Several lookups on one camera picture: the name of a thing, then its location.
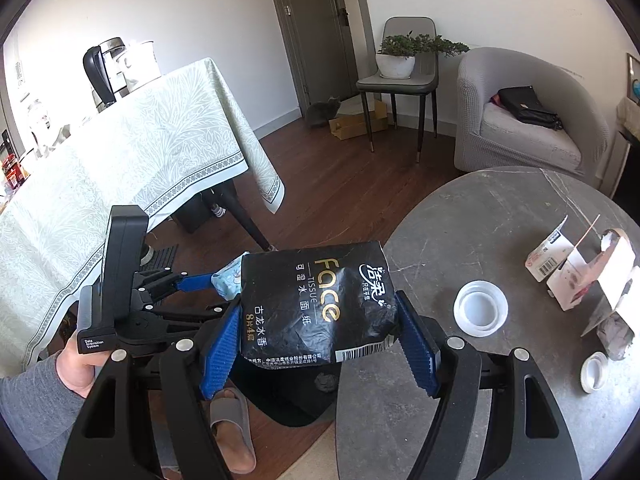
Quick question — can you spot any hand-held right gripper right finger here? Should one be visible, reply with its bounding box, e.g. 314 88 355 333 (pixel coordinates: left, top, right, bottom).
394 290 583 480

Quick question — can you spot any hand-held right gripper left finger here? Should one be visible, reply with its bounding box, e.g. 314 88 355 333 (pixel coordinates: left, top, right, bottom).
57 302 246 480

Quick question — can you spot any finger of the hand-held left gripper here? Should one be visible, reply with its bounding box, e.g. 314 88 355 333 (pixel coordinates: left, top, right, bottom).
145 304 236 325
134 269 221 297

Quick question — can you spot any light blue wipe packet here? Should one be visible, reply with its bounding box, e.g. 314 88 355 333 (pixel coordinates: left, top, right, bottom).
210 255 246 302

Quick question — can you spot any black trash bin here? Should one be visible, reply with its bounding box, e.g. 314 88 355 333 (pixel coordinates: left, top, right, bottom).
230 355 346 428

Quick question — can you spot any black tissue pack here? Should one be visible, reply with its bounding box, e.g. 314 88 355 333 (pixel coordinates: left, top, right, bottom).
235 241 403 371

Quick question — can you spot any small white red carton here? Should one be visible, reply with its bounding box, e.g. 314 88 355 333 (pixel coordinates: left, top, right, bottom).
525 215 576 283

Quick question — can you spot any white tissue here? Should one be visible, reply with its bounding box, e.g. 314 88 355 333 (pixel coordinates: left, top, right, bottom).
597 312 636 361

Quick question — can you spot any person's left forearm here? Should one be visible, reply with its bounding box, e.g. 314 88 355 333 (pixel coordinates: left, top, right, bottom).
0 351 96 480

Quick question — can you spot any person's left hand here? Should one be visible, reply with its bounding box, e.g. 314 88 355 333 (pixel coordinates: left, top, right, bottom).
55 346 109 395

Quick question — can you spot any black box under table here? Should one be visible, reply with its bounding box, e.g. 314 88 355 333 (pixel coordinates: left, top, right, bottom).
172 194 222 234

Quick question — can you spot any large white plastic lid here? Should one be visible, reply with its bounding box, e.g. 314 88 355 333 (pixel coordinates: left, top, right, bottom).
453 281 509 336

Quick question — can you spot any black dining table leg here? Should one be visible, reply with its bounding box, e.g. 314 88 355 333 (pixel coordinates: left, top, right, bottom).
219 180 278 253

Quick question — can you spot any grey slipper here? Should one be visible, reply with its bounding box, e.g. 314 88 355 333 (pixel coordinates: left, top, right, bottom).
209 386 257 475

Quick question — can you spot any table with white cloth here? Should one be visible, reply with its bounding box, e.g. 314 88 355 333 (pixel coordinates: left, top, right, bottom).
0 57 286 376

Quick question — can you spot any beige rug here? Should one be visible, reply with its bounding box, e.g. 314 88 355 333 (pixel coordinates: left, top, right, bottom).
270 410 347 480

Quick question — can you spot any round grey marble table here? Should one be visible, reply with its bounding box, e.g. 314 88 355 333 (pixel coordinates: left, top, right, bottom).
332 166 640 480

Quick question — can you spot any glass jar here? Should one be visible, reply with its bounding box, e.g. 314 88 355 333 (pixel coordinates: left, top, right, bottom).
25 100 52 147

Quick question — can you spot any open white carton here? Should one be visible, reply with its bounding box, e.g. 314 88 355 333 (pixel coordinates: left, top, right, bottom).
546 215 603 312

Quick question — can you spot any small white plastic lid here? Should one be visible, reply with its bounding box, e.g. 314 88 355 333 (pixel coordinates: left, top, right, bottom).
580 352 610 394

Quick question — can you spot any black coffee machine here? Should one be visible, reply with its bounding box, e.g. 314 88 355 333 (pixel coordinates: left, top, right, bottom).
82 37 128 112

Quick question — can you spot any white kitchen appliance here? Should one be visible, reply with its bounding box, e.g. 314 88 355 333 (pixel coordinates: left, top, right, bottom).
120 39 161 92

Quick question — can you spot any grey cat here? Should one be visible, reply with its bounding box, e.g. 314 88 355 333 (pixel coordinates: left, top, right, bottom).
306 96 342 130

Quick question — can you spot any torn white cardboard sleeve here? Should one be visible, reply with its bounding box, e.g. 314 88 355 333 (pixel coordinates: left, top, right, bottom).
597 229 640 313

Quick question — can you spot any flat cardboard box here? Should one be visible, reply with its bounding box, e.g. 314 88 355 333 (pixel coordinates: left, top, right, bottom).
327 100 389 140

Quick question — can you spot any grey armchair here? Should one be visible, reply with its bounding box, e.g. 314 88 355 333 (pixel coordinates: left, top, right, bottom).
455 47 613 188

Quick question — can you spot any grey dining chair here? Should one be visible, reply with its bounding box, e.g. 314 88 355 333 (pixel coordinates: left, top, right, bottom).
356 16 441 163

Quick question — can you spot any black handbag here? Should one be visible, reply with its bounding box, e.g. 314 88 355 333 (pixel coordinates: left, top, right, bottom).
497 85 564 132

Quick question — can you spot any grey door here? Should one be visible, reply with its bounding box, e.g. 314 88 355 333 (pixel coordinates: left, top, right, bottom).
262 0 373 122

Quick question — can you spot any potted plant white pot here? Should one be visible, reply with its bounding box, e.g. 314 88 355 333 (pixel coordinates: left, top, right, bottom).
375 30 471 80

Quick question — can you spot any sideboard with beige cloth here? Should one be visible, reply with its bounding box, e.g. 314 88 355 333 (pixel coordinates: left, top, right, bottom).
615 95 640 142

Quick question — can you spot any picture frame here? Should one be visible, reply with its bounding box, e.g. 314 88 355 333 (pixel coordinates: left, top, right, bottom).
626 52 640 107

